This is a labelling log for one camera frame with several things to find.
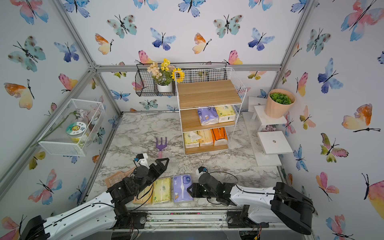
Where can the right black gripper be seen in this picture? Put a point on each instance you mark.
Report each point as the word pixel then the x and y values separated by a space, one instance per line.
pixel 195 187

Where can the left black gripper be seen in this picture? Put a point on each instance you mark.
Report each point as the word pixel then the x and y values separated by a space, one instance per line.
pixel 161 168

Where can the purple tissue pack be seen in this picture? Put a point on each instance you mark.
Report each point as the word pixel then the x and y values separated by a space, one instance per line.
pixel 181 183
pixel 208 116

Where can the green tissue pack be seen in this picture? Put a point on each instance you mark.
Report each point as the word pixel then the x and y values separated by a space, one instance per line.
pixel 162 191

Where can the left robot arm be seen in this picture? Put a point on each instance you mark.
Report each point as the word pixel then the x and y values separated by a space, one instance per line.
pixel 100 213

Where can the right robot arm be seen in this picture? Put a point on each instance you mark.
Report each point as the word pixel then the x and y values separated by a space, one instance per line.
pixel 260 206

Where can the pale yellow tissue pack bottom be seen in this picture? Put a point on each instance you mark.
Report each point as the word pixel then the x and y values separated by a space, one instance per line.
pixel 191 139

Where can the green tissue pack middle shelf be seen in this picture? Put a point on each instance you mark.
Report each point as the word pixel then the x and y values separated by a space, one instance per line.
pixel 226 113

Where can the white lower step shelf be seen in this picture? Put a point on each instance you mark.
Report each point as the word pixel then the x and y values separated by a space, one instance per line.
pixel 274 143

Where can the purple garden fork toy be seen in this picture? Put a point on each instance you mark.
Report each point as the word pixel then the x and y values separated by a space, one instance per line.
pixel 160 145

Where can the orange plastic scoop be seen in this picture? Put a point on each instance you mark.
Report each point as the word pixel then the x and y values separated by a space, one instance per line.
pixel 117 177

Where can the flower pot with yellow flowers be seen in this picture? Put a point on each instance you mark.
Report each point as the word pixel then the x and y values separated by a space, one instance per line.
pixel 165 75

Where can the artificial pink flower stem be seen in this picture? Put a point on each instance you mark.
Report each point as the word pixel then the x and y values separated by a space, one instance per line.
pixel 56 132

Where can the pink pot with green plant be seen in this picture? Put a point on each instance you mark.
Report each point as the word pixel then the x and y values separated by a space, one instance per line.
pixel 279 102

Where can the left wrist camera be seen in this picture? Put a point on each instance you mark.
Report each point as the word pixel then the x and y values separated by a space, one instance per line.
pixel 142 160

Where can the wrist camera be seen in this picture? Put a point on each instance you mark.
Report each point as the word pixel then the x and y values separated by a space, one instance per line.
pixel 201 170
pixel 142 160

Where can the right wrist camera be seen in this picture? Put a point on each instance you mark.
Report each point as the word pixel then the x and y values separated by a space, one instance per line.
pixel 201 170

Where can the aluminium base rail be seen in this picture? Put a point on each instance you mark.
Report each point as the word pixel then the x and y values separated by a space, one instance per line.
pixel 193 219

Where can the black wire wall basket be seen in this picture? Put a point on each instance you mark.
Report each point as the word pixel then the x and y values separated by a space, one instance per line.
pixel 148 84

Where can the white wire shelf rack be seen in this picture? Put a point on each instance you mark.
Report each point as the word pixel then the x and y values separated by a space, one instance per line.
pixel 209 102

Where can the white wire wall basket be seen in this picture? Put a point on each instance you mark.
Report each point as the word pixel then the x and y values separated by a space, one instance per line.
pixel 95 136

